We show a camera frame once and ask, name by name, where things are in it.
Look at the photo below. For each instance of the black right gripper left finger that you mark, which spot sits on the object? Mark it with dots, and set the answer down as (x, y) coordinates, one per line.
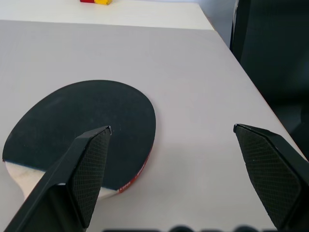
(60, 178)

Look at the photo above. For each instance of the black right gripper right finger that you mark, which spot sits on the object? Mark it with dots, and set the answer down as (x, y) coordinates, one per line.
(272, 174)

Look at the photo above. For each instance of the black rubber table tennis paddle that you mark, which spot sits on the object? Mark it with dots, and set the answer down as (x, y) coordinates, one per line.
(72, 108)

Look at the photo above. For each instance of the black office chair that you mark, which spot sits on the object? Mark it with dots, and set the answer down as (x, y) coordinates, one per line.
(270, 48)

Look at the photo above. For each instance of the red toy block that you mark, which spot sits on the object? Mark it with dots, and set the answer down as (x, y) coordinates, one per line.
(87, 1)

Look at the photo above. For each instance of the yellow toy block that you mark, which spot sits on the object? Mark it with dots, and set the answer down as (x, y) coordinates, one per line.
(102, 2)

